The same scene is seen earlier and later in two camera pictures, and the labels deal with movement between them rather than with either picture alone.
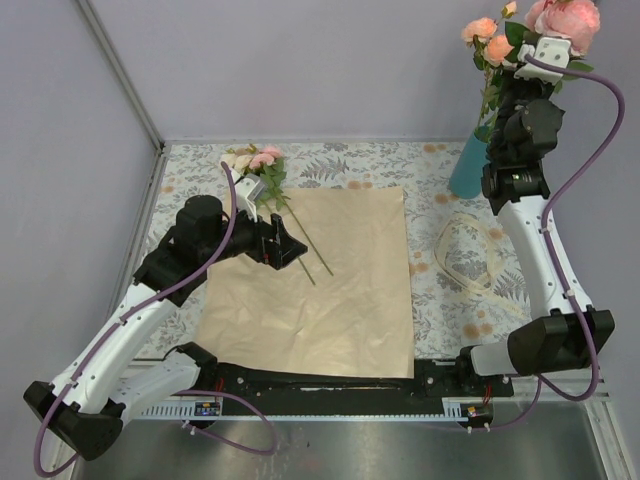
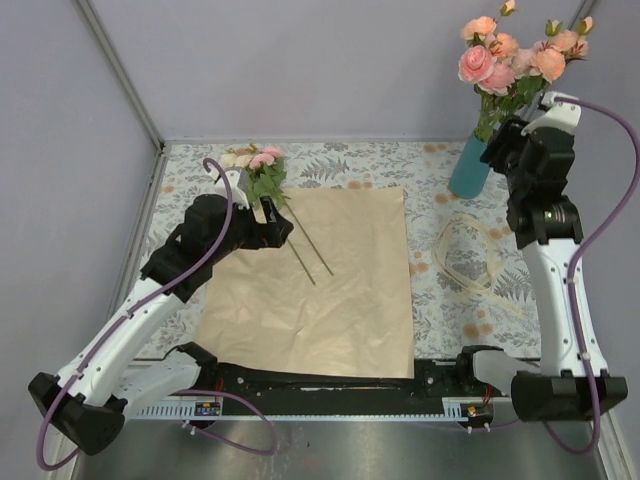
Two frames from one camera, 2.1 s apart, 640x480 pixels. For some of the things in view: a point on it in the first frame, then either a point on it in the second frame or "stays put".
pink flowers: (239, 159) stays put
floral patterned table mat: (466, 292) stays put
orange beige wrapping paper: (341, 308) stays put
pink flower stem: (562, 19) to (476, 65)
